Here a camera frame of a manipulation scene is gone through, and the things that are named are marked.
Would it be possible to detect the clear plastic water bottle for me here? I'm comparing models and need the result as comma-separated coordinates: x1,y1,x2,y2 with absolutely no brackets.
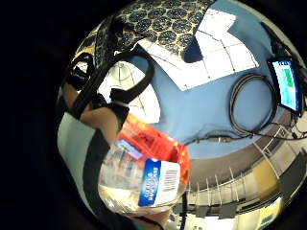
97,137,190,216

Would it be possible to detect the the person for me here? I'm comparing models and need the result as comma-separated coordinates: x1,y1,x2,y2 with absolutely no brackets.
56,80,130,224

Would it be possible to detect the orange plastic packet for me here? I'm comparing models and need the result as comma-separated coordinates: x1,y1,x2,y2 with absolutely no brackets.
120,114,192,193

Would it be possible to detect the black patterned fabric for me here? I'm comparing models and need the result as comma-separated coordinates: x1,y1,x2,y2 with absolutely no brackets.
95,0,219,63

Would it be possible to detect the metal railing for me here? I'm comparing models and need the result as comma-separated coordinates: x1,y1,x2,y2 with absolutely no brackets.
186,126,298,212

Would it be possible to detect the computer monitor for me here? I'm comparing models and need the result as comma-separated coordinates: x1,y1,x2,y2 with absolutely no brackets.
267,57,304,113

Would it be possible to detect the black cable with adapter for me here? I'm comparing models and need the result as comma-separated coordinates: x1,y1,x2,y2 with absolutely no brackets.
184,129,257,147

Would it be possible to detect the coiled black cable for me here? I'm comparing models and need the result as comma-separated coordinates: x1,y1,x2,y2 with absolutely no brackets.
228,73,280,136

